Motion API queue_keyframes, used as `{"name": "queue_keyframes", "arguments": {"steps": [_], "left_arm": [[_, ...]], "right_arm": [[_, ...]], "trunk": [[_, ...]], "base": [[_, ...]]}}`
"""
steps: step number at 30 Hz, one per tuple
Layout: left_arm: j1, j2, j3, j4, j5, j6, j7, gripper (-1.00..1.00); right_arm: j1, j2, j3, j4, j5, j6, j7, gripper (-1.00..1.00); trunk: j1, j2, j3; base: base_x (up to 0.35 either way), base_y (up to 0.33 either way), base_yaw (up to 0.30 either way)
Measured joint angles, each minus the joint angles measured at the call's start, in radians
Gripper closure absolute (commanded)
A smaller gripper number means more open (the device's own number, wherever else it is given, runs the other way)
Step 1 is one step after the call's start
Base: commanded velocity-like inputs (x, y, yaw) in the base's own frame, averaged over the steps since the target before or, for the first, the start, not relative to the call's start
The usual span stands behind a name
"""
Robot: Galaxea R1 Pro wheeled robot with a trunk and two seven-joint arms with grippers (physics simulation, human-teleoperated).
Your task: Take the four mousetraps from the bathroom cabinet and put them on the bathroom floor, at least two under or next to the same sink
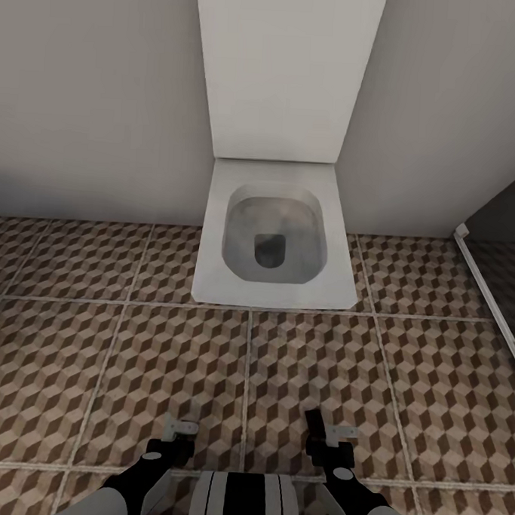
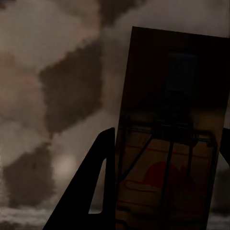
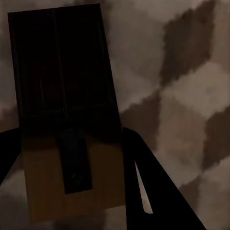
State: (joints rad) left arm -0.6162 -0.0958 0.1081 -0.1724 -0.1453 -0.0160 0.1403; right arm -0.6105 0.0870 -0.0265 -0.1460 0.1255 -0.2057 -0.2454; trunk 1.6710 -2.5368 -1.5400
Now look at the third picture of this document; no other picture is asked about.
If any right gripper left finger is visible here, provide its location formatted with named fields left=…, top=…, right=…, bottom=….
left=0, top=127, right=22, bottom=185

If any mousetrap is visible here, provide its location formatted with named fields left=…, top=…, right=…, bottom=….
left=8, top=3, right=126, bottom=224

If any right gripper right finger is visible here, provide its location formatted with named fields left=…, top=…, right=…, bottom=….
left=122, top=127, right=206, bottom=230

